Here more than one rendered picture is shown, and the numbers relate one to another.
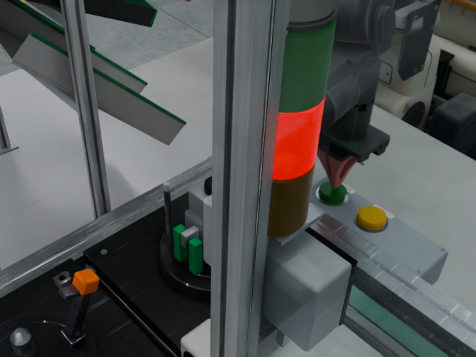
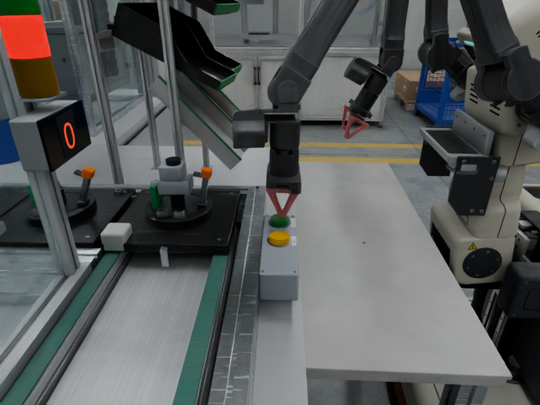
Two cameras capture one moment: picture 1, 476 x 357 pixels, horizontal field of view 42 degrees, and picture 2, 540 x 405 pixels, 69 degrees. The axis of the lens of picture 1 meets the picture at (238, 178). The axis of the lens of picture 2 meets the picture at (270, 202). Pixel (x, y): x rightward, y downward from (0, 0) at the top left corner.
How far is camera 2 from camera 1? 0.69 m
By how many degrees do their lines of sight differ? 40
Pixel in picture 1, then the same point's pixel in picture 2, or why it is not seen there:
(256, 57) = not seen: outside the picture
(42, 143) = (222, 172)
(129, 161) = not seen: hidden behind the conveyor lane
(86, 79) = (174, 105)
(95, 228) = not seen: hidden behind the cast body
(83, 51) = (173, 89)
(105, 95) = (193, 123)
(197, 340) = (112, 226)
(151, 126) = (219, 153)
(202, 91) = (323, 180)
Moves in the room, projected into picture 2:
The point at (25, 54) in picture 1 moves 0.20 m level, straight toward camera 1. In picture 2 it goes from (155, 86) to (89, 104)
